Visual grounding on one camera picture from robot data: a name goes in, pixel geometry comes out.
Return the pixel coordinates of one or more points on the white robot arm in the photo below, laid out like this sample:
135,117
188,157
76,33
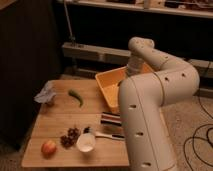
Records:
155,78

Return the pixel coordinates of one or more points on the wooden board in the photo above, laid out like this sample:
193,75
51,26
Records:
53,122

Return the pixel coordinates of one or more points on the background shelf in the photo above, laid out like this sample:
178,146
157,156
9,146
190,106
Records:
140,7

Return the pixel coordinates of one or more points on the grey metal rail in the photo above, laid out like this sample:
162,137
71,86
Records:
100,53

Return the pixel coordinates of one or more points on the red yellow apple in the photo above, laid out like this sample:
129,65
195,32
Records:
48,148

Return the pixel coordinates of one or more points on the striped ceramic cup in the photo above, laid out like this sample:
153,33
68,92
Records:
108,118

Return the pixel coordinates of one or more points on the white bowl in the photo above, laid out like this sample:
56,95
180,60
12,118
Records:
86,142

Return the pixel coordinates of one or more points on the metal stand pole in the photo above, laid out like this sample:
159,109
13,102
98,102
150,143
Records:
71,36

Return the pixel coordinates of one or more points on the bunch of red grapes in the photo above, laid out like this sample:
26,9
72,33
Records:
70,138

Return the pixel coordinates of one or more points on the green chili pepper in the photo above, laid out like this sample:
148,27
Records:
77,96

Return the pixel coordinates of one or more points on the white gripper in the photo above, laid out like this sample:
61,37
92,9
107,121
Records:
134,66

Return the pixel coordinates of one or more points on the yellow plastic tray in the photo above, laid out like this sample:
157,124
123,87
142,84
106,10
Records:
108,83

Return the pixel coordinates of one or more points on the crumpled grey cloth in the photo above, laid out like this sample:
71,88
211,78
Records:
46,95

